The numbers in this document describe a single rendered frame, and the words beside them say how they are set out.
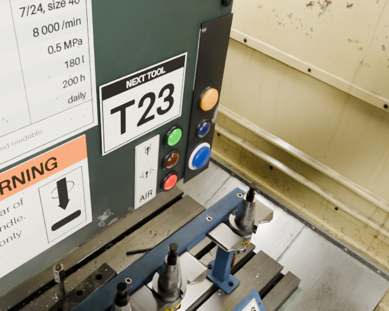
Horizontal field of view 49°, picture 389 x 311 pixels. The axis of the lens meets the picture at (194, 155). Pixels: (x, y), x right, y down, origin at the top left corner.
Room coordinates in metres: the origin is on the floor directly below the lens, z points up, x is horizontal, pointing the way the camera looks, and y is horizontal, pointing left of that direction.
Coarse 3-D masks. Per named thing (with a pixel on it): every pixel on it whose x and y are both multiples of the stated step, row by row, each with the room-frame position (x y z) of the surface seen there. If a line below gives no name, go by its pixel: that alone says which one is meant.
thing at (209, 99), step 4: (212, 88) 0.39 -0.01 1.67; (208, 92) 0.38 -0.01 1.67; (212, 92) 0.39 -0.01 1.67; (216, 92) 0.39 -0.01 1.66; (204, 96) 0.38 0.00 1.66; (208, 96) 0.38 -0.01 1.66; (212, 96) 0.38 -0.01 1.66; (216, 96) 0.39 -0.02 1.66; (204, 100) 0.38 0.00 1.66; (208, 100) 0.38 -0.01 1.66; (212, 100) 0.38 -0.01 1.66; (216, 100) 0.39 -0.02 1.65; (204, 104) 0.38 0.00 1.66; (208, 104) 0.38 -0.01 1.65; (212, 104) 0.39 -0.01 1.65; (204, 108) 0.38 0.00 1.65; (208, 108) 0.38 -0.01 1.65
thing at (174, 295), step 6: (156, 276) 0.46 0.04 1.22; (156, 282) 0.44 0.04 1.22; (186, 282) 0.45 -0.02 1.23; (156, 288) 0.43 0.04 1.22; (180, 288) 0.44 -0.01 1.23; (186, 288) 0.45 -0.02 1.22; (156, 294) 0.42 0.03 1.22; (162, 294) 0.42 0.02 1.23; (168, 294) 0.42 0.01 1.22; (174, 294) 0.43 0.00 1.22; (180, 294) 0.44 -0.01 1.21; (168, 300) 0.42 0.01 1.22; (174, 300) 0.42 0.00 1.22
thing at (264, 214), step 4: (256, 200) 0.69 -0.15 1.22; (256, 204) 0.68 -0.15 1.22; (260, 204) 0.68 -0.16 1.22; (256, 208) 0.67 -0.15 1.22; (260, 208) 0.67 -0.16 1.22; (264, 208) 0.67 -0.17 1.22; (268, 208) 0.67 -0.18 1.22; (256, 212) 0.66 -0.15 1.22; (260, 212) 0.66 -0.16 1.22; (264, 212) 0.66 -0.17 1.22; (268, 212) 0.66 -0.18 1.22; (272, 212) 0.66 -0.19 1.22; (256, 216) 0.64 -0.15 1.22; (260, 216) 0.65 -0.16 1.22; (264, 216) 0.65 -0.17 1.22; (268, 216) 0.65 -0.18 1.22; (272, 216) 0.65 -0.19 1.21; (260, 220) 0.63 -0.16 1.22; (264, 220) 0.64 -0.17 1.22; (268, 220) 0.64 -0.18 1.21
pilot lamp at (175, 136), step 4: (172, 132) 0.35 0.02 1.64; (176, 132) 0.35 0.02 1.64; (180, 132) 0.35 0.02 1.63; (172, 136) 0.34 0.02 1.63; (176, 136) 0.35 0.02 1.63; (180, 136) 0.35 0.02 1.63; (168, 140) 0.34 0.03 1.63; (172, 140) 0.34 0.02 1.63; (176, 140) 0.35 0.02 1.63; (172, 144) 0.35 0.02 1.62
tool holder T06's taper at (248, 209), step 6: (240, 204) 0.62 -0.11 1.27; (246, 204) 0.61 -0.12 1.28; (252, 204) 0.61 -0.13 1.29; (240, 210) 0.61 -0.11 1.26; (246, 210) 0.60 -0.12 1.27; (252, 210) 0.61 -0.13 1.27; (234, 216) 0.62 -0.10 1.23; (240, 216) 0.61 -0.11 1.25; (246, 216) 0.60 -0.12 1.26; (252, 216) 0.61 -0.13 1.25; (240, 222) 0.60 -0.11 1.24; (246, 222) 0.60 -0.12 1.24; (252, 222) 0.61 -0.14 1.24
